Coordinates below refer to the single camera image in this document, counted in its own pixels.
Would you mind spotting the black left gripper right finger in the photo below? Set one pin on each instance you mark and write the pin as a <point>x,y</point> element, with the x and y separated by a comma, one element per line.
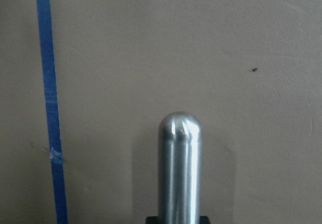
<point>204,220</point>

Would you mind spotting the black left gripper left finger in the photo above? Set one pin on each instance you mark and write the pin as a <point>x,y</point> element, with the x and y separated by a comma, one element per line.
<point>152,220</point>

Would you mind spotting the steel muddler with black tip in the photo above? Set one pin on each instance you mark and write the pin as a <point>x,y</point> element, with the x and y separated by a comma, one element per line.
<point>179,168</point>

